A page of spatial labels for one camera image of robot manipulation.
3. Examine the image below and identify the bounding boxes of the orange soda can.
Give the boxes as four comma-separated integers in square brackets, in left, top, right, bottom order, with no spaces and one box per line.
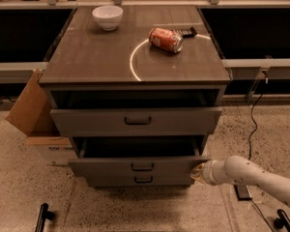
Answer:
[149,27,183,53]

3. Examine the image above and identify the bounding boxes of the white ceramic bowl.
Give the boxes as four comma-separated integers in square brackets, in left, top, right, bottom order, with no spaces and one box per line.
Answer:
[92,6,123,31]

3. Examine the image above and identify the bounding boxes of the black right base handle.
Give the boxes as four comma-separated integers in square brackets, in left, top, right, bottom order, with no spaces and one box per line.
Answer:
[274,209,290,232]

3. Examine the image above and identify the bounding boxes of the black snack bar wrapper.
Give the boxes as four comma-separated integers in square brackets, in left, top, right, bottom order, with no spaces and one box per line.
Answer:
[173,27,197,39]

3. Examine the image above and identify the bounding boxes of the black left base handle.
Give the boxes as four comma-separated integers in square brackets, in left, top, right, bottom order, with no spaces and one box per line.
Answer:
[35,203,55,232]

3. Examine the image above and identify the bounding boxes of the grey top drawer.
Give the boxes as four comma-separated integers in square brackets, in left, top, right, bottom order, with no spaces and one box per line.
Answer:
[50,107,221,137]

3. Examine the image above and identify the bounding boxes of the black base handle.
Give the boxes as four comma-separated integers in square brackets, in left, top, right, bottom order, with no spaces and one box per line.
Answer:
[274,209,290,232]
[35,203,55,232]

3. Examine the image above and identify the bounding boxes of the black power cable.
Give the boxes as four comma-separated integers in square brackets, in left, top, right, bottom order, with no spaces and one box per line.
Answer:
[246,92,275,232]

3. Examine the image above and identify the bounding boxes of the brown cardboard box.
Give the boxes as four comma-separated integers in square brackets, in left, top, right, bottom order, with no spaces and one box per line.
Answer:
[6,70,76,165]

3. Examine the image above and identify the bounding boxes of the black power adapter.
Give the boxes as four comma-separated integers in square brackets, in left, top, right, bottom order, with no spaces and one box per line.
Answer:
[234,185,252,201]

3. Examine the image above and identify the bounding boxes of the grey drawer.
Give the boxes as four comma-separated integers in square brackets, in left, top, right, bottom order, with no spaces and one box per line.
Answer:
[86,175,194,188]
[50,107,221,137]
[69,136,209,178]

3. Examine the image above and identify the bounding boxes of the grey bottom drawer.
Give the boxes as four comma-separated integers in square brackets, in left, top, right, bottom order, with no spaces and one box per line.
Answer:
[86,175,194,188]

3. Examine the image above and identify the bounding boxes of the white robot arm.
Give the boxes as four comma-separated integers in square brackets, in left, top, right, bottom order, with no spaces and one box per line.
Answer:
[190,156,290,208]

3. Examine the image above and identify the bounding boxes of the grey drawer cabinet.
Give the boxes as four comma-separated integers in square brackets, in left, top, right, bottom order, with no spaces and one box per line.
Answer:
[39,5,232,189]

